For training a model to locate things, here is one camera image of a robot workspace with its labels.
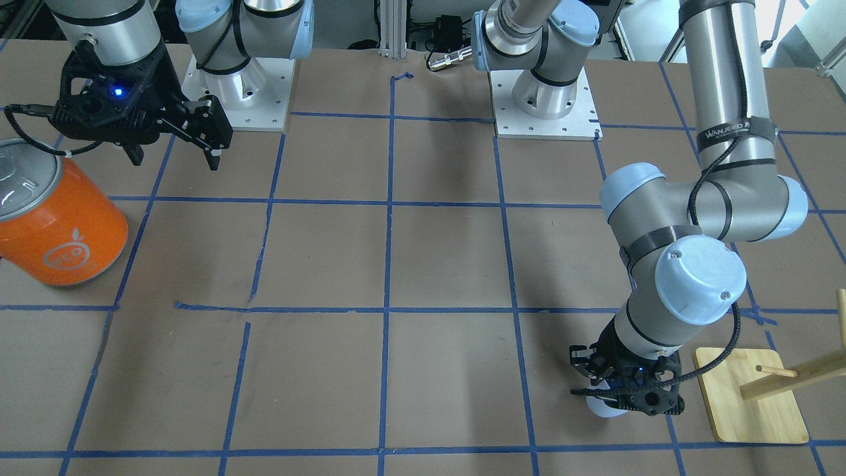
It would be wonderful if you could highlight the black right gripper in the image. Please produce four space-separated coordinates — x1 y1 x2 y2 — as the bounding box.
50 46 233 171

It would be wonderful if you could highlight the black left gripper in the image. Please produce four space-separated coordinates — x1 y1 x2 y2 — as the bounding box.
569 323 685 416

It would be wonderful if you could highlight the light blue plastic cup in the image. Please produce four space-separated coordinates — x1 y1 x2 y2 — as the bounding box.
584 381 629 418

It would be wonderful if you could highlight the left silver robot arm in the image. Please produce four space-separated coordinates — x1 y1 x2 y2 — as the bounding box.
568 1 808 418

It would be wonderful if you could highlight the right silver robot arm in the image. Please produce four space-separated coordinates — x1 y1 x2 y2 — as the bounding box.
48 1 315 171

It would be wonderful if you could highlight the wooden peg stand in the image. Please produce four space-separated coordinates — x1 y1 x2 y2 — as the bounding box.
692 288 846 444

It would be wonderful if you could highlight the orange can with grey lid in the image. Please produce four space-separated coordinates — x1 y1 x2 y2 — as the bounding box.
1 139 129 286

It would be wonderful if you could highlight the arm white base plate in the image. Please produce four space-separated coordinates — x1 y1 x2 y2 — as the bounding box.
182 57 297 132
489 69 603 141

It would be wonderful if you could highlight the aluminium profile post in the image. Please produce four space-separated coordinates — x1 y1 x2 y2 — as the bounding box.
377 0 409 62

